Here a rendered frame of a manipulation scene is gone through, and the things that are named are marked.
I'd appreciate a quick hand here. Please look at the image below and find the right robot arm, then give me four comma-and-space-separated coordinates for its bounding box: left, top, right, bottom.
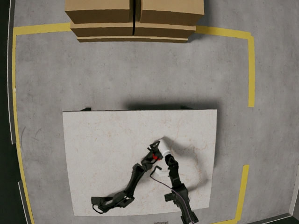
164, 169, 199, 224

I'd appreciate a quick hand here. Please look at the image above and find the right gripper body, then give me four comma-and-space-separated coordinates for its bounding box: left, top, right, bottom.
155, 163, 179, 177

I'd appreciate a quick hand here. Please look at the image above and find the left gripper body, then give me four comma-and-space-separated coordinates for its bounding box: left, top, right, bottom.
145, 147, 157, 162

